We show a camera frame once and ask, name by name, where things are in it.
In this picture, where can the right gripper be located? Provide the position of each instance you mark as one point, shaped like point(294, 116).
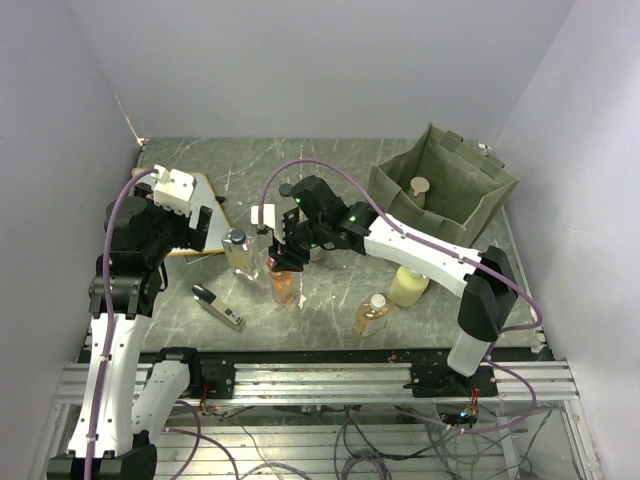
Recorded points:
point(291, 260)

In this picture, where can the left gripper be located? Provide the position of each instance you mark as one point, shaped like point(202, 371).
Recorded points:
point(188, 237)

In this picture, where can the orange bottle pink cap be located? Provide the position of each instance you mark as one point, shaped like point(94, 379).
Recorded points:
point(282, 283)

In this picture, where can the short clear yellow bottle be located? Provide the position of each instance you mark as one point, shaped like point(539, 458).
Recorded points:
point(240, 252)

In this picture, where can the green bottle beige cap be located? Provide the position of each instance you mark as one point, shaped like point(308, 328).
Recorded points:
point(419, 187)

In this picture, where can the green canvas bag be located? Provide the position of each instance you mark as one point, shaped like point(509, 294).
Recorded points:
point(468, 188)

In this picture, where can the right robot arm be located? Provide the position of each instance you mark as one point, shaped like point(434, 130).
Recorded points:
point(482, 280)

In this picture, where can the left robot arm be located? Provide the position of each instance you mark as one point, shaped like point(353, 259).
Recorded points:
point(117, 428)

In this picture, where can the yellow-framed whiteboard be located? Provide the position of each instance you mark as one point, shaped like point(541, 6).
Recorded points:
point(204, 195)

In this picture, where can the tall clear square bottle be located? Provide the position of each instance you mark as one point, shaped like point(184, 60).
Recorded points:
point(285, 191)

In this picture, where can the amber bottle white cap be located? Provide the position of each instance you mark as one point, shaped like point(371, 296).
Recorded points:
point(372, 315)

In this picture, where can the yellow-green pump bottle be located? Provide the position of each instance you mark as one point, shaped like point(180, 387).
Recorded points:
point(407, 287)

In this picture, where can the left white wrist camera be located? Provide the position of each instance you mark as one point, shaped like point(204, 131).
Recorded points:
point(173, 190)

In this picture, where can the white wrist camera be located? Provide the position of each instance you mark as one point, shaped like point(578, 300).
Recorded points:
point(267, 219)
point(173, 190)

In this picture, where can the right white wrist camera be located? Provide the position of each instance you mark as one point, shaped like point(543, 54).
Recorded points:
point(267, 219)

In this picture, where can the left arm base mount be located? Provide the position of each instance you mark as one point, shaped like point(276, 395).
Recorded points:
point(218, 378)

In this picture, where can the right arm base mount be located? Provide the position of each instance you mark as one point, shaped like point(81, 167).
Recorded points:
point(439, 381)

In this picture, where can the aluminium rail frame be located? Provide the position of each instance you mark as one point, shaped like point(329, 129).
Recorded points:
point(346, 415)

